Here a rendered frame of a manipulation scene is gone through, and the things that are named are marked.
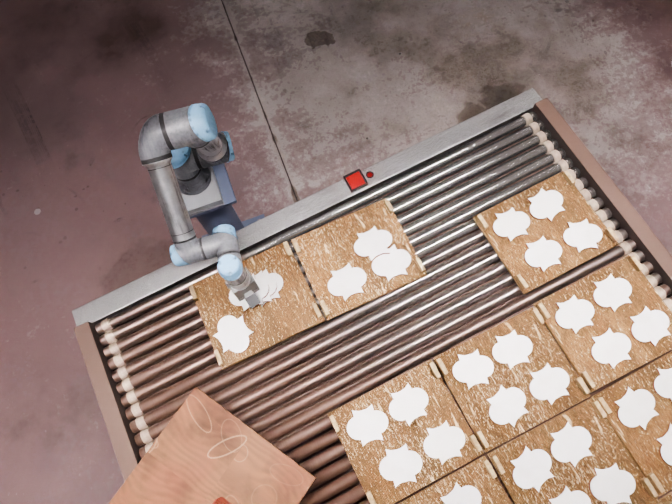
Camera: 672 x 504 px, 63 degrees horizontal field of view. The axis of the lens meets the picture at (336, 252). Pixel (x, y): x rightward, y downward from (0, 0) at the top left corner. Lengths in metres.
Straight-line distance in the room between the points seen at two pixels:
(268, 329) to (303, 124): 1.75
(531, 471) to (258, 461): 0.89
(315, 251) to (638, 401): 1.23
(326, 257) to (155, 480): 0.96
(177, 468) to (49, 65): 3.07
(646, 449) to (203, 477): 1.44
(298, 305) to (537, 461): 0.97
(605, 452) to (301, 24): 3.07
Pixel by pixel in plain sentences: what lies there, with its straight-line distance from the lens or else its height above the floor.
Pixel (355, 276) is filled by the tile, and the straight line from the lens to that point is 2.07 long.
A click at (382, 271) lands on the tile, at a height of 0.95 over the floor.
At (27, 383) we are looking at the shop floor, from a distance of 3.47.
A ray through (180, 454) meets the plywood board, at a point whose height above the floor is 1.04.
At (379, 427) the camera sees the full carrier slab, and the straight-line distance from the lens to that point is 1.98.
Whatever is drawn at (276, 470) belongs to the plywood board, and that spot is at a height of 1.04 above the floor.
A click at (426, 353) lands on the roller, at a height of 0.92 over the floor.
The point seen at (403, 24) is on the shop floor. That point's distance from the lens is 3.95.
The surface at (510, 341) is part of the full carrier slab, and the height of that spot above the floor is 0.95.
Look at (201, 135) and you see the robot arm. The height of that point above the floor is 1.49.
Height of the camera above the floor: 2.92
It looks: 70 degrees down
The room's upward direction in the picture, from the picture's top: 10 degrees counter-clockwise
